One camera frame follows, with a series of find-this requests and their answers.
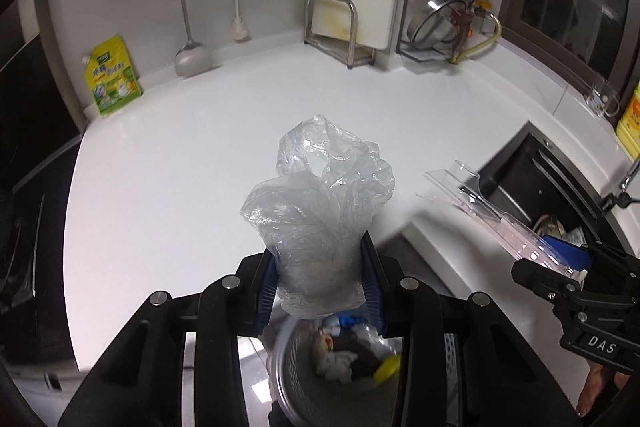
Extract clear glass mug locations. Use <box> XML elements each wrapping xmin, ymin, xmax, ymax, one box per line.
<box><xmin>585</xmin><ymin>75</ymin><xmax>620</xmax><ymax>118</ymax></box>

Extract dark grey cloth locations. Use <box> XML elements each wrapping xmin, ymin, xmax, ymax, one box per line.
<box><xmin>333</xmin><ymin>334</ymin><xmax>382</xmax><ymax>381</ymax></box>

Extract blue plastic ribbon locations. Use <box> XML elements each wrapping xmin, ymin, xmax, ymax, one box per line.
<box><xmin>320</xmin><ymin>312</ymin><xmax>368</xmax><ymax>336</ymax></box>

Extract steel cutting board rack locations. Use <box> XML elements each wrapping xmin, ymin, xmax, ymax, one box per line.
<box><xmin>303</xmin><ymin>0</ymin><xmax>376</xmax><ymax>69</ymax></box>

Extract black kitchen sink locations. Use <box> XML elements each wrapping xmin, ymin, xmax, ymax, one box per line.
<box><xmin>480</xmin><ymin>122</ymin><xmax>632</xmax><ymax>254</ymax></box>

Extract glass pot lid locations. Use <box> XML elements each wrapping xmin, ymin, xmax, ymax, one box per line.
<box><xmin>406</xmin><ymin>0</ymin><xmax>468</xmax><ymax>51</ymax></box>

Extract dirty dishes in sink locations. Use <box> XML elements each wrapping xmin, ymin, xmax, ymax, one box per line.
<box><xmin>533</xmin><ymin>215</ymin><xmax>587</xmax><ymax>247</ymax></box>

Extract yellow oil bottle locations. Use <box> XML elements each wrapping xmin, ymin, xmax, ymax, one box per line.
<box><xmin>616</xmin><ymin>82</ymin><xmax>640</xmax><ymax>160</ymax></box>

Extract steel ladle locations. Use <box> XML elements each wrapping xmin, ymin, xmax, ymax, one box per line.
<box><xmin>175</xmin><ymin>0</ymin><xmax>213</xmax><ymax>78</ymax></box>

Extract white tissue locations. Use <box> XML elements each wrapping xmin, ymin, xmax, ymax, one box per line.
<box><xmin>316</xmin><ymin>351</ymin><xmax>358</xmax><ymax>384</ymax></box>

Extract yellow green seasoning pouch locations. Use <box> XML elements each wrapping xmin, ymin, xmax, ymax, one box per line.
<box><xmin>82</xmin><ymin>36</ymin><xmax>143</xmax><ymax>117</ymax></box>

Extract person's right hand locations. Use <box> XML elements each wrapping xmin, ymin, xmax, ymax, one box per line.
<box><xmin>576</xmin><ymin>361</ymin><xmax>629</xmax><ymax>417</ymax></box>

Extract yellow plastic handle ring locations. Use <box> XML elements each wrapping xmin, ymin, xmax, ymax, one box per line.
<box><xmin>372</xmin><ymin>353</ymin><xmax>403</xmax><ymax>384</ymax></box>

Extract clear plastic bag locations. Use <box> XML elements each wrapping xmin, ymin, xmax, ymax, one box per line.
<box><xmin>241</xmin><ymin>115</ymin><xmax>395</xmax><ymax>319</ymax></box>

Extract grey perforated trash bin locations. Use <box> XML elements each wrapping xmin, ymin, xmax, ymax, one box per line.
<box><xmin>267</xmin><ymin>312</ymin><xmax>402</xmax><ymax>426</ymax></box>

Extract yellow gas hose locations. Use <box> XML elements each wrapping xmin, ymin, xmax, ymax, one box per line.
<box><xmin>449</xmin><ymin>11</ymin><xmax>504</xmax><ymax>65</ymax></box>

